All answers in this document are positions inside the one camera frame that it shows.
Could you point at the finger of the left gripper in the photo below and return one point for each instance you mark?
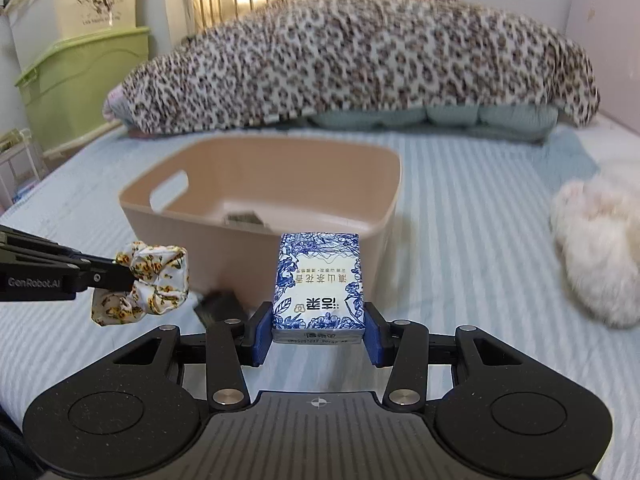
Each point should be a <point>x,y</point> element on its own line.
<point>107,276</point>
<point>32,243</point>

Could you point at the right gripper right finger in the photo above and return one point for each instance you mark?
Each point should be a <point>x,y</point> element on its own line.
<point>408,349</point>

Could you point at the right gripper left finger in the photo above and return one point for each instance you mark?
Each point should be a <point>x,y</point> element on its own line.
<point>225,350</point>

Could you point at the floral yellow white scrunchie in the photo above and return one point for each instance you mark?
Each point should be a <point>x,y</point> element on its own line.
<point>161,285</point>

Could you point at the blue white tissue pack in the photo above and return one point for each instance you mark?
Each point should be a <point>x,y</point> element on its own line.
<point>318,295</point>

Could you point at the green foil candy wrapper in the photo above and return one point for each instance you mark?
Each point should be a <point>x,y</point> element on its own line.
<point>246,218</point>

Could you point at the small black packet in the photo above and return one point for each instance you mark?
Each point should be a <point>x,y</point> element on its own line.
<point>220,306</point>

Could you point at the light blue striped bedspread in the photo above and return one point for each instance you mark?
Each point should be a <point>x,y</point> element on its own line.
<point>470,244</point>

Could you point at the beige plastic basket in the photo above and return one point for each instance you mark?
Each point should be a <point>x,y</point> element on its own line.
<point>294,184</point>

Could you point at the pink floral pillow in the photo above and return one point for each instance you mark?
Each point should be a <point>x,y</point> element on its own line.
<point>115,107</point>

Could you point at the white plush toy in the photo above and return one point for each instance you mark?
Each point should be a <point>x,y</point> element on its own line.
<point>595,227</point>

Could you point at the cream storage box with print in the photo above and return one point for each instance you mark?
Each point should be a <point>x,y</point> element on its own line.
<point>37,25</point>

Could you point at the teal folded quilt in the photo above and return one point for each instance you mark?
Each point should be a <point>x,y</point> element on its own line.
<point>525,123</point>

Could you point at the leopard print blanket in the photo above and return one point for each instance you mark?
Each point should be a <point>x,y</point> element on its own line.
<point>297,58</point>

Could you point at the pale pink headboard panel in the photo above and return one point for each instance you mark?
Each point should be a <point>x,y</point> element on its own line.
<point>609,32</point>

